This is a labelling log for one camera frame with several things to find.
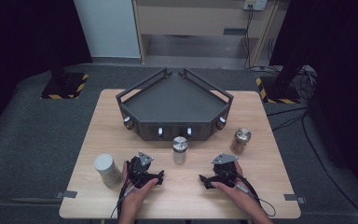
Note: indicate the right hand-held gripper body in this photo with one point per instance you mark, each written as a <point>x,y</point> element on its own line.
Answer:
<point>225,169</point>

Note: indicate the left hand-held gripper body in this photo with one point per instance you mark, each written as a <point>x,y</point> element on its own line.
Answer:
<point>138,169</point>

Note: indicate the silver-lidded jar pale contents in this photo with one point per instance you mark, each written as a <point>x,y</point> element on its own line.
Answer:
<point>180,151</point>

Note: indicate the white-lidded spice jar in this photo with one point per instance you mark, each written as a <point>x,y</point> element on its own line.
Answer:
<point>107,169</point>

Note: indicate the silver-lidded jar brown contents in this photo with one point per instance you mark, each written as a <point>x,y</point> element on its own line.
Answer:
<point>240,140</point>

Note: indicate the dark grey corner shelf rack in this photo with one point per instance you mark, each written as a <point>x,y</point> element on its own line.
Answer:
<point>174,104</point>

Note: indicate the person's right hand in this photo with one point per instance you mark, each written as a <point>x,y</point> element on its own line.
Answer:
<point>239,194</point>

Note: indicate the person's left hand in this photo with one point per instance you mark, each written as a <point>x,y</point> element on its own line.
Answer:
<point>133,199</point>

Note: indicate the grey tape strip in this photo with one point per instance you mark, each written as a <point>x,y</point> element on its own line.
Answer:
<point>66,194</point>
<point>293,198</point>

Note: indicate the black stand with striped base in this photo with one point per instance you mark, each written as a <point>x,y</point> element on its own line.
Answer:
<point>63,87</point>
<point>279,91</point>

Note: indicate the grey tape on cabinet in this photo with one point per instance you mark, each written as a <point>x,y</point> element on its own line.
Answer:
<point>235,31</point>

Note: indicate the white panel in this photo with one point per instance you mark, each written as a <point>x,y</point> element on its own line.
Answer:
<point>107,28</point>

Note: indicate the beige wooden cabinet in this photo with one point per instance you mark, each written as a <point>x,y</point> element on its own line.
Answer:
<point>192,18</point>

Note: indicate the dark curtain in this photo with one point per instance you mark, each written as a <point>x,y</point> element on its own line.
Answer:
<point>341,62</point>
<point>21,37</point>

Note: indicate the white wall socket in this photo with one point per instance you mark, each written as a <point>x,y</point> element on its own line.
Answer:
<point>254,4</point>

